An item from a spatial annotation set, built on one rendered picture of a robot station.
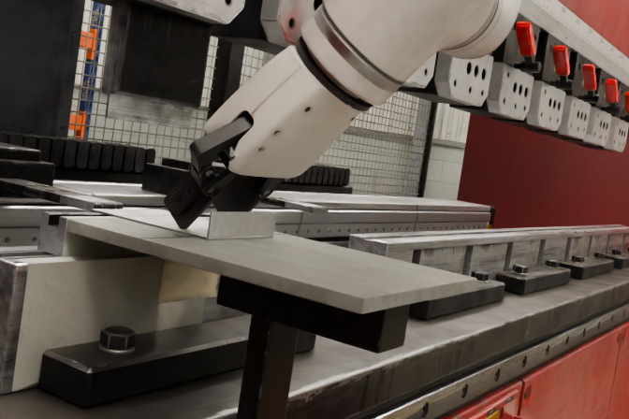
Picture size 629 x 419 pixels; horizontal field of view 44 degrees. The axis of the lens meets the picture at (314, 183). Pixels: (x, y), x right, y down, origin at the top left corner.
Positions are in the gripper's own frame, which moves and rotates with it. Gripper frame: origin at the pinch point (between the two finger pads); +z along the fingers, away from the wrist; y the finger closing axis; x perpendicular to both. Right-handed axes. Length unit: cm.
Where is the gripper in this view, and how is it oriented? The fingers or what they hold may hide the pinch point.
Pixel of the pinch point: (212, 201)
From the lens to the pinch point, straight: 65.5
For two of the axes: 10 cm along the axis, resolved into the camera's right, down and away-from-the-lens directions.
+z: -6.6, 6.5, 3.8
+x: 5.4, 7.6, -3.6
